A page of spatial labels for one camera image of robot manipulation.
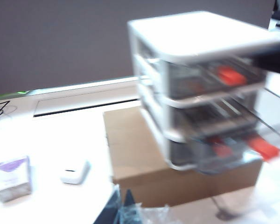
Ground white earbuds case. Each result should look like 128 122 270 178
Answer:
60 160 91 185

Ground brown cardboard box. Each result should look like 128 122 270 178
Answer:
103 106 264 208

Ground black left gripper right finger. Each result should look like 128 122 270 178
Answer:
120 188 143 224

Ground white table cable slot cover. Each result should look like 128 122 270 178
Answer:
33 86 142 118

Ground smoky clear drawer red handle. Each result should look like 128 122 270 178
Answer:
169 133 280 175
142 90 280 142
137 43 269 100

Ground white drawer organizer frame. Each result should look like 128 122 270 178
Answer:
127 10 280 173

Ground grey desk partition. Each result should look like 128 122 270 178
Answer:
0 0 278 97

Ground thin black coiled cable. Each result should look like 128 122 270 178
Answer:
0 100 10 123

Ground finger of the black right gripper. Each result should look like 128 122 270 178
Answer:
251 41 280 77

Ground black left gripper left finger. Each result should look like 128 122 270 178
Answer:
92 189 122 224

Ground purple white tissue pack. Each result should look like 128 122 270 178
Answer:
0 155 34 203

